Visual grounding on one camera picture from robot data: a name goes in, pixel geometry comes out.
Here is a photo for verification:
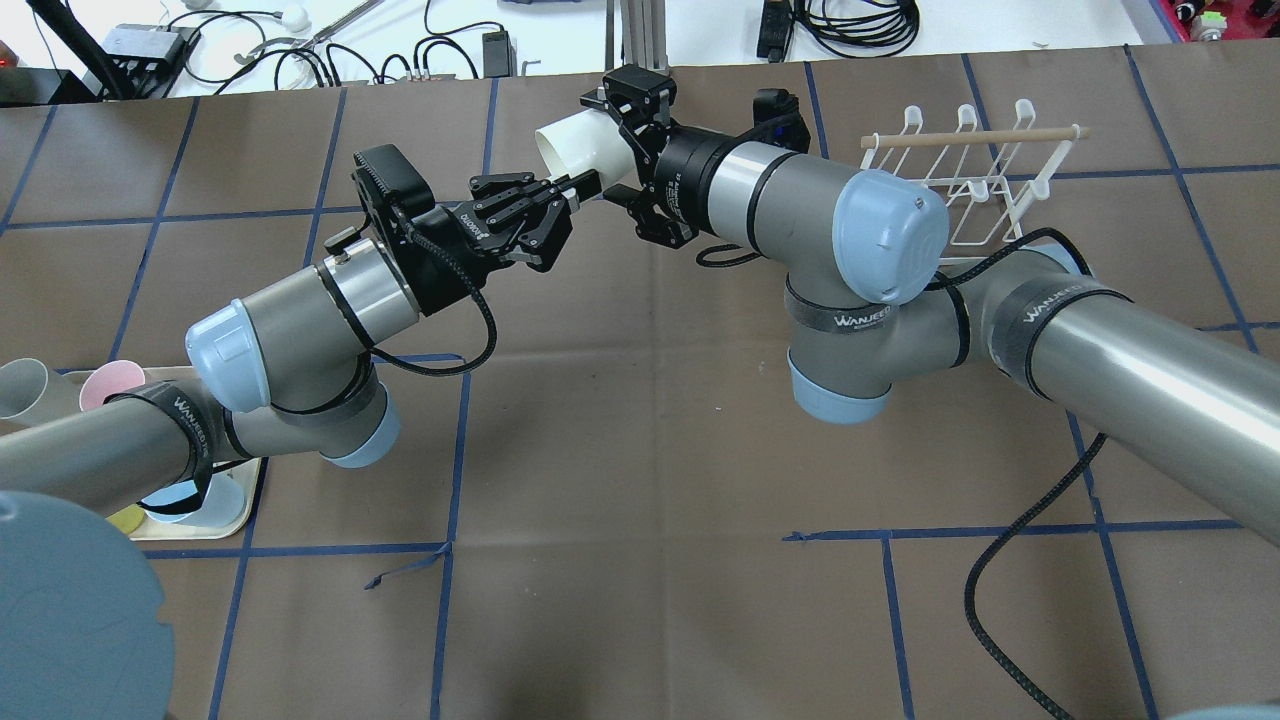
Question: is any white wire cup rack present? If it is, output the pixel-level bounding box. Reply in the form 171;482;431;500
859;97;1092;254

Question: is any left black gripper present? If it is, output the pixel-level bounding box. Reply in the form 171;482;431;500
392;170;602;316

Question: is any grey usb hub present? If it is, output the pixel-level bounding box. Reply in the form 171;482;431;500
102;24;200;74

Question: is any black power adapter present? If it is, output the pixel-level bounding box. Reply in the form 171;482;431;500
481;29;516;78

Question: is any pink plastic cup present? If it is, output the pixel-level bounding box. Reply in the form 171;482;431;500
78;360;148;413

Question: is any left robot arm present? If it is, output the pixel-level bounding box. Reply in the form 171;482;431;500
3;145;602;516

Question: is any beige serving tray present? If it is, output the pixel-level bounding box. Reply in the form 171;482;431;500
65;361;261;541

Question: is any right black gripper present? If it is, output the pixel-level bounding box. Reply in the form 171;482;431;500
582;67;739;249

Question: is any yellow plastic cup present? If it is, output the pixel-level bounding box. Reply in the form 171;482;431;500
108;503;147;536

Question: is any white plastic cup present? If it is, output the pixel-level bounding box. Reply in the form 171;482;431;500
534;109;636;188

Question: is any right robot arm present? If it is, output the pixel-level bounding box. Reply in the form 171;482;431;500
580;65;1279;542

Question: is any black coiled cable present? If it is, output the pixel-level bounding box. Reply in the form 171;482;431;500
796;0;922;59

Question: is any aluminium frame post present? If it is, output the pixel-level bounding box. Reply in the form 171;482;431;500
604;1;669;76

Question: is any grey plastic cup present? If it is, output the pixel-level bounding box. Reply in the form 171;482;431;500
1;357;81;427

